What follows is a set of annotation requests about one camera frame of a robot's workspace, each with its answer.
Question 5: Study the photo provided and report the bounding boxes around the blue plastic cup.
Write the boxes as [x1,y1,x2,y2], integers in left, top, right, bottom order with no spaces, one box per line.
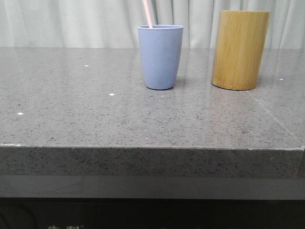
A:
[138,25,184,90]

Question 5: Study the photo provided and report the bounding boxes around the pink chopstick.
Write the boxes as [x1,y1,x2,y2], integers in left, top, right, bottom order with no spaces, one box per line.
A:
[142,0,153,29]

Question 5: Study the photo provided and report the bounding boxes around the bamboo cylinder holder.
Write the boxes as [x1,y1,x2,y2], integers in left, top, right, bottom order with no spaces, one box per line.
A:
[211,10,270,91]

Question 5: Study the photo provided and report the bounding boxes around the white curtain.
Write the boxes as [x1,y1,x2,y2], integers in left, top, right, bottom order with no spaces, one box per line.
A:
[0,0,305,49]

